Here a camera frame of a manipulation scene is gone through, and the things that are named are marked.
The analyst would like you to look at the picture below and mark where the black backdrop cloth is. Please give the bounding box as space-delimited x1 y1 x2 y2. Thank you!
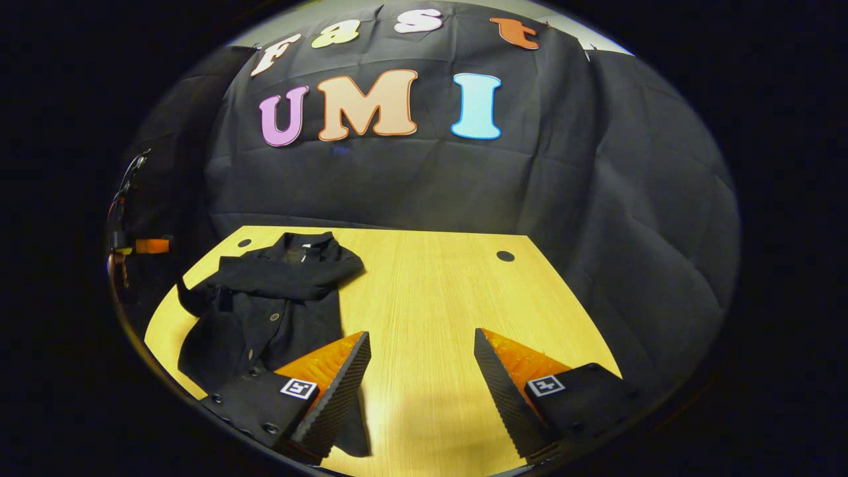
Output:
126 0 741 398

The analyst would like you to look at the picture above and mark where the black button cardigan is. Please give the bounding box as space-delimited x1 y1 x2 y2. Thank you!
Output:
176 231 372 458

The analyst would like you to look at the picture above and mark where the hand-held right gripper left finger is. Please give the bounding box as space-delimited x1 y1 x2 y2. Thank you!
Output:
199 331 372 466

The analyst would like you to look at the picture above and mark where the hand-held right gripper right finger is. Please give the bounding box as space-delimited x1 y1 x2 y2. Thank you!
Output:
474 328 640 462

